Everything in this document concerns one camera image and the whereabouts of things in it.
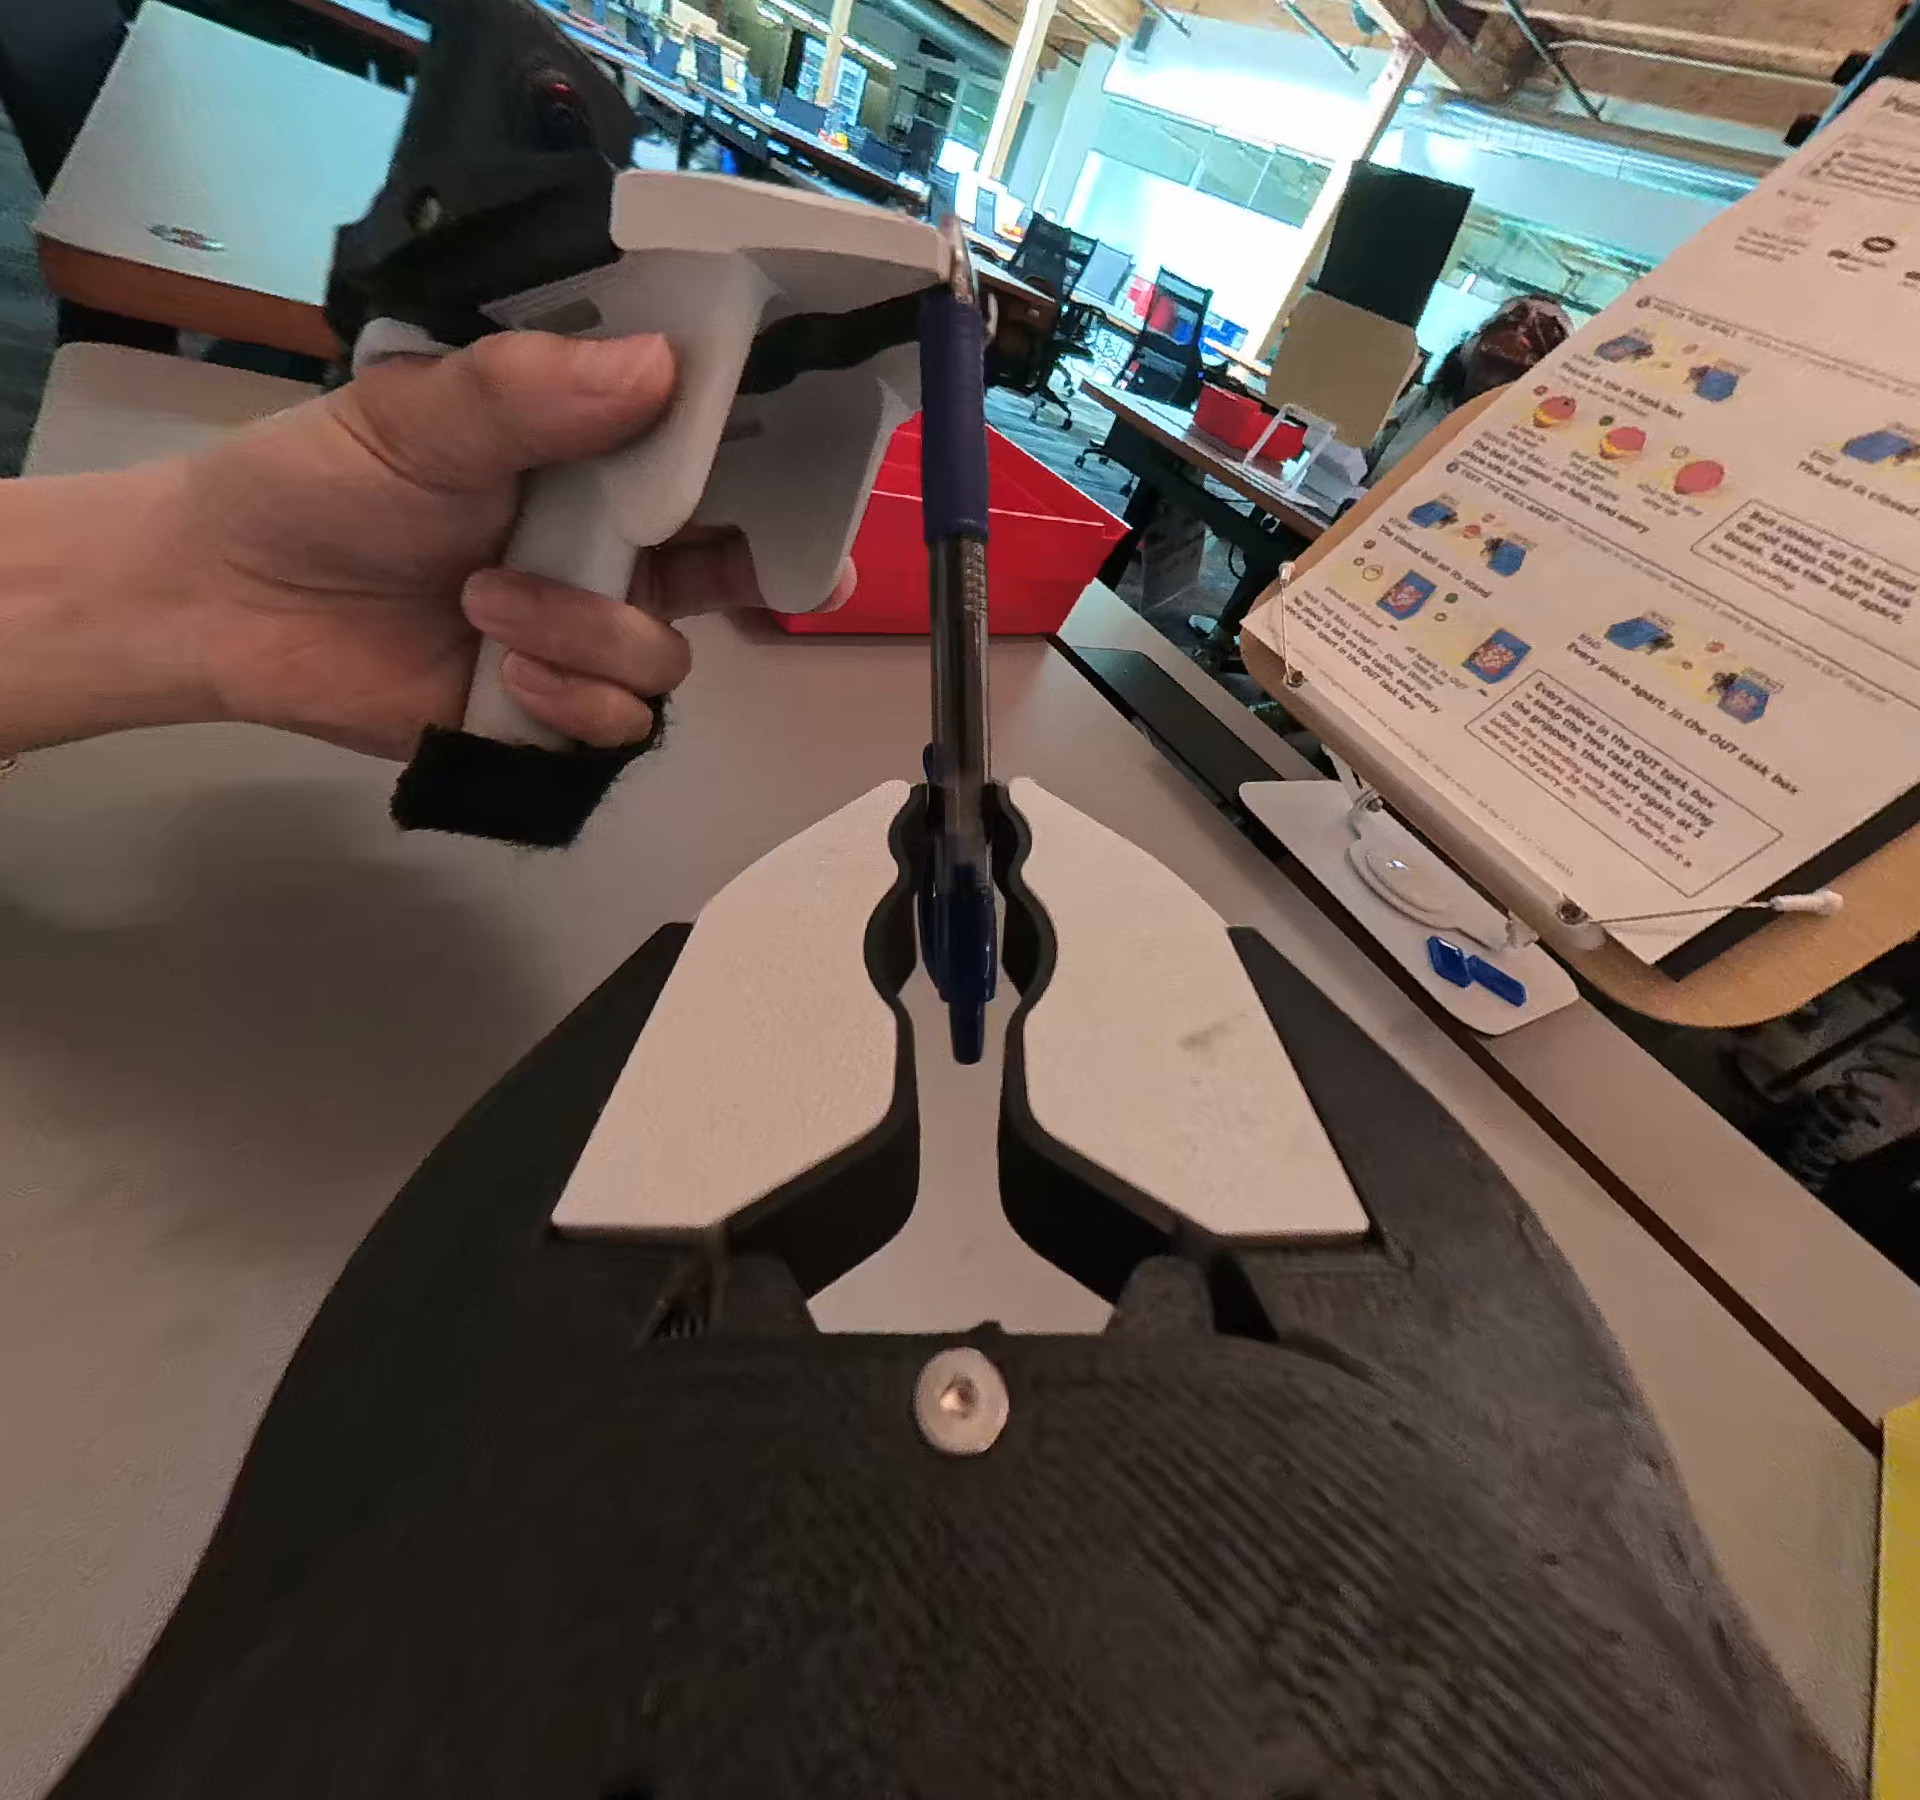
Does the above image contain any black office chair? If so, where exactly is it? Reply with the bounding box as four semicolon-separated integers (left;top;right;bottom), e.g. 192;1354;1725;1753
1111;271;1219;416

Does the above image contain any blue ballpoint pen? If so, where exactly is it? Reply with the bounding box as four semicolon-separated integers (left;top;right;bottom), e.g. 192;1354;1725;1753
916;287;1002;1068

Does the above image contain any instruction sheet board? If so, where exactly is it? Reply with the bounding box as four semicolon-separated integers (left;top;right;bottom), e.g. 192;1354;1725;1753
1240;76;1920;1029

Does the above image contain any grey desk with wooden edge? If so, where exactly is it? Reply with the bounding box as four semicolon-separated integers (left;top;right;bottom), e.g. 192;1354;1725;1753
30;0;414;362

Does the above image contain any white stand base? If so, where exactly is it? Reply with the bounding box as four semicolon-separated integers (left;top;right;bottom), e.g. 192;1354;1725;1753
1240;774;1585;1039

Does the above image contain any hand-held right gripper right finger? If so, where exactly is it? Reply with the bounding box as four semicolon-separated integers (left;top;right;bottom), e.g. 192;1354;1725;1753
1001;774;1374;1257

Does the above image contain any person's left hand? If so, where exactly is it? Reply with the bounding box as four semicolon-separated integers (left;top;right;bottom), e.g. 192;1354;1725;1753
181;331;769;768

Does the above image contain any yellow plastic bin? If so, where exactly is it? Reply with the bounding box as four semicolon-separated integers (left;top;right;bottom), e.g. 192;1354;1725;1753
1873;1396;1920;1800

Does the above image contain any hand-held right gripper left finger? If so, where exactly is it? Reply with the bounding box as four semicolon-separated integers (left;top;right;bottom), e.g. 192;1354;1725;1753
550;781;926;1249

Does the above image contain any blue clip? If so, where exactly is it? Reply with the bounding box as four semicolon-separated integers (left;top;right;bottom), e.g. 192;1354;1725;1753
1427;930;1527;1014

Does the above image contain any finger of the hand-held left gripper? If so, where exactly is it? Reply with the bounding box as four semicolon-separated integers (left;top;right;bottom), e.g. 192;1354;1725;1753
707;331;930;621
610;172;962;320

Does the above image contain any red plastic bin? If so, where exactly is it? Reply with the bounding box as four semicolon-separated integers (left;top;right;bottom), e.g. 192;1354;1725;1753
780;415;1135;638
1192;383;1323;468

